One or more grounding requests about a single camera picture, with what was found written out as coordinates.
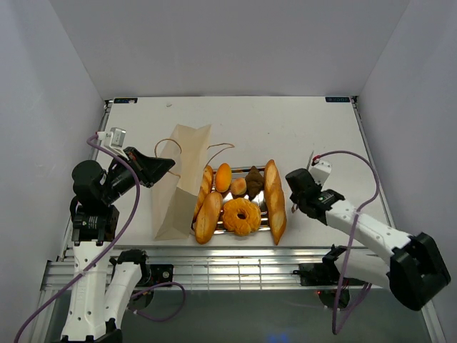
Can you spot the aluminium frame rail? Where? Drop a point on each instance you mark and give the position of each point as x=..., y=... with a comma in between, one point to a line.
x=200, y=268

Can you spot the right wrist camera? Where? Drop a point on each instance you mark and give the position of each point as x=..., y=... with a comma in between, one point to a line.
x=320, y=170

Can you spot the orange oval bun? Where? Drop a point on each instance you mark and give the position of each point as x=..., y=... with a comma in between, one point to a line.
x=223, y=178

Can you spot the blue label corner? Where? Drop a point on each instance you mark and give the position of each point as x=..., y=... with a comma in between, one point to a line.
x=338, y=99
x=127, y=100

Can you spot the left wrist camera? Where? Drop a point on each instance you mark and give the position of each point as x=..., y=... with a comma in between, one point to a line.
x=113, y=140

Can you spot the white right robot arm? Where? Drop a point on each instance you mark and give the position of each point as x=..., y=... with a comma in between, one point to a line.
x=410, y=267

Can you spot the metal tray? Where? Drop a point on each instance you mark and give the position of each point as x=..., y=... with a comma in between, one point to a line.
x=259, y=200

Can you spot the beige paper bag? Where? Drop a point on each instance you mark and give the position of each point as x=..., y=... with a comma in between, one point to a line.
x=175, y=195

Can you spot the short loaf front left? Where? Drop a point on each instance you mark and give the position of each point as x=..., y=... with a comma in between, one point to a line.
x=207, y=218

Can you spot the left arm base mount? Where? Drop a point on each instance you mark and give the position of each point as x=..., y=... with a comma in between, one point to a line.
x=157, y=273

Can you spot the twisted loaf back left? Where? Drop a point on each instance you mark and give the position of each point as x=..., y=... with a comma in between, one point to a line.
x=205, y=189

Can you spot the small round bun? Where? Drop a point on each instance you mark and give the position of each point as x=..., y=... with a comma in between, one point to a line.
x=238, y=187

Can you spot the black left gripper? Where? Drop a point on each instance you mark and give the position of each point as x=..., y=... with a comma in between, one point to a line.
x=150, y=169

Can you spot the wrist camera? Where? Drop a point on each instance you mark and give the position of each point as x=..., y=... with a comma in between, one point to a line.
x=320, y=170
x=113, y=140

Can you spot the long baguette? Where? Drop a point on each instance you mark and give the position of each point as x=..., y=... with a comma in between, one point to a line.
x=275, y=201

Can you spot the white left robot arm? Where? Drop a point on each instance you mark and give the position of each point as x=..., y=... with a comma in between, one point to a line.
x=94, y=307

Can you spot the brown chocolate croissant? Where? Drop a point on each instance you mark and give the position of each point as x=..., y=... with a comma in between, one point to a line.
x=254, y=182

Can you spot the blue label left corner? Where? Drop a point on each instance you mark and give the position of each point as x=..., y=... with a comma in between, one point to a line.
x=127, y=100

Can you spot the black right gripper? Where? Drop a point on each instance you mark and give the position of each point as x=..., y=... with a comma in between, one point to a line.
x=293, y=199

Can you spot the metal tongs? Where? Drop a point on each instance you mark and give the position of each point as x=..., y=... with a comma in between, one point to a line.
x=294, y=207

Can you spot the blue label right corner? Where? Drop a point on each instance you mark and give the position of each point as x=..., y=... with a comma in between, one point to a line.
x=338, y=99

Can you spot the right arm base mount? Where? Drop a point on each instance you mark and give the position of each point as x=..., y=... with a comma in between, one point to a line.
x=318, y=274

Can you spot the ring shaped bread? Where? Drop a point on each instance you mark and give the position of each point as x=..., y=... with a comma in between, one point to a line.
x=241, y=217

